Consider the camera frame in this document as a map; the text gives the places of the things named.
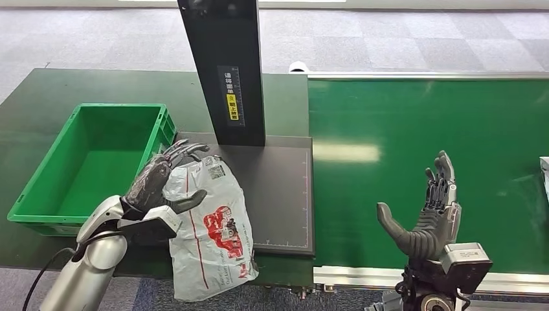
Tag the yellow column label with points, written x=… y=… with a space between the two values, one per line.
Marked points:
x=232 y=107

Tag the grey red-printed plastic mailer package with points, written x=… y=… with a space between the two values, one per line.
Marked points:
x=214 y=240

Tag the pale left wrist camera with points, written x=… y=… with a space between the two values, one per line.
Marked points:
x=150 y=225

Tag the black scanner machine column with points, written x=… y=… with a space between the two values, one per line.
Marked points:
x=227 y=64

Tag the silver conveyor side rail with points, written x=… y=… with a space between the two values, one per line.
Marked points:
x=356 y=277
x=429 y=76

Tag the green conveyor belt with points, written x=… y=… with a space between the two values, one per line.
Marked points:
x=429 y=141

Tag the black scanner machine platform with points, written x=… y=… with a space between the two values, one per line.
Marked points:
x=274 y=189

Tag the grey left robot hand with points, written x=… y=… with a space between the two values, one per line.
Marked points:
x=150 y=184

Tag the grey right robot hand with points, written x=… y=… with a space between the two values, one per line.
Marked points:
x=429 y=232

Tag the pale parcel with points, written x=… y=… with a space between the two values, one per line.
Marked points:
x=545 y=178

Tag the green plastic crate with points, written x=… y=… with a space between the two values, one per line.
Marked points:
x=94 y=171

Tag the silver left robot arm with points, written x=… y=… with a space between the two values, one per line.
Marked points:
x=90 y=257

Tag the white conveyor roller end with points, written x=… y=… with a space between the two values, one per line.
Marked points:
x=299 y=67

